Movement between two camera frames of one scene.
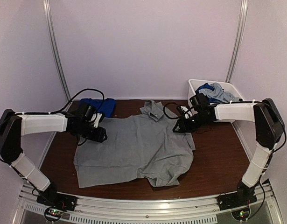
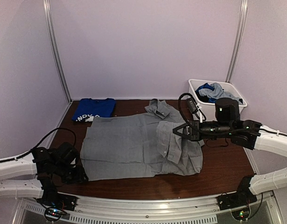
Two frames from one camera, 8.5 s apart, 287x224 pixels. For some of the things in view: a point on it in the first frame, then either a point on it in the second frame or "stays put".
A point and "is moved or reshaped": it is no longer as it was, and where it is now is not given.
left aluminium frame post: [55, 47] stays put
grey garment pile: [145, 144] is moved or reshaped
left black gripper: [99, 136] → [79, 177]
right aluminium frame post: [240, 25] stays put
